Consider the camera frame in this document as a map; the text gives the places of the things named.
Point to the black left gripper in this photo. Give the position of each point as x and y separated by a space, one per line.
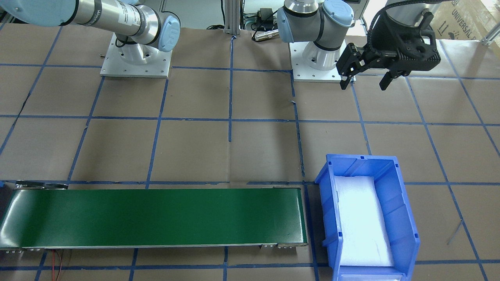
384 46

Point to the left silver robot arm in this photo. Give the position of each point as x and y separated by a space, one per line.
326 24

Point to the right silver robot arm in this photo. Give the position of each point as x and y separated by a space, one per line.
133 23

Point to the white foam pad far bin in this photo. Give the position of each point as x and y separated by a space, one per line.
365 240

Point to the far blue plastic bin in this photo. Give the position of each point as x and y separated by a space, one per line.
399 221

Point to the green conveyor belt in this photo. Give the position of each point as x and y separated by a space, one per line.
72 219

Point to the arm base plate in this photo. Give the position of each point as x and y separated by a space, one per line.
313 64
135 61

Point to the aluminium frame post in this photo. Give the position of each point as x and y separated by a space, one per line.
232 16

